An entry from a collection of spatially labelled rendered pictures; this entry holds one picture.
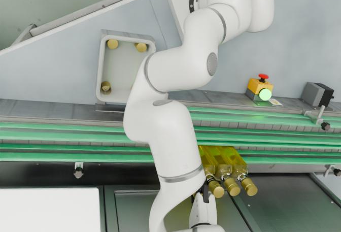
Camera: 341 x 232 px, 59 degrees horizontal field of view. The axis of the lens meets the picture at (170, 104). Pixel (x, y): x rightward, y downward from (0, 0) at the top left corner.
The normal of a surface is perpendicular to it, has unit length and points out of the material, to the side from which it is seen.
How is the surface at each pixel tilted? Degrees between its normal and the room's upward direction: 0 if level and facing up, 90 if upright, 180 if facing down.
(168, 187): 52
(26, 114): 90
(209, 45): 44
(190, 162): 30
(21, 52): 0
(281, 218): 90
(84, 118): 90
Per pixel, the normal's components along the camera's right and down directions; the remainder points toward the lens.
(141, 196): 0.19, -0.90
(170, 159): -0.17, 0.22
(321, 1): 0.24, 0.43
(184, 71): -0.62, 0.36
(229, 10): 0.44, -0.46
